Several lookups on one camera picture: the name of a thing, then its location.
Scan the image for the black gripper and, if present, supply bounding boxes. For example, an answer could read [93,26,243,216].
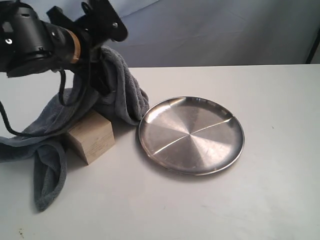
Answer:
[46,24,111,96]

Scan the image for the light wooden cube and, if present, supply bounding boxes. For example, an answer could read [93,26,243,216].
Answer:
[66,110,115,165]

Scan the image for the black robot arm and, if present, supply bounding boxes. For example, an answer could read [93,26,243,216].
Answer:
[0,0,128,100]

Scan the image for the grey fleece towel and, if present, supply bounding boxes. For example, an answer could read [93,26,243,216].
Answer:
[0,46,149,212]

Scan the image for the round stainless steel plate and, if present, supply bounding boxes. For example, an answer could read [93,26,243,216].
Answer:
[137,96,245,176]

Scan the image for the grey backdrop cloth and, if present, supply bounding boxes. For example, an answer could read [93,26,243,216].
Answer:
[32,0,320,69]

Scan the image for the black stand pole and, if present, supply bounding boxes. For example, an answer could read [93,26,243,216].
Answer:
[305,30,320,64]

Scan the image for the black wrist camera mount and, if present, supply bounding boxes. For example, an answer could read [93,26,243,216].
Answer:
[46,0,128,44]

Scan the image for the black cable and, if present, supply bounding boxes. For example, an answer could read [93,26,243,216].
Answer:
[0,53,92,138]

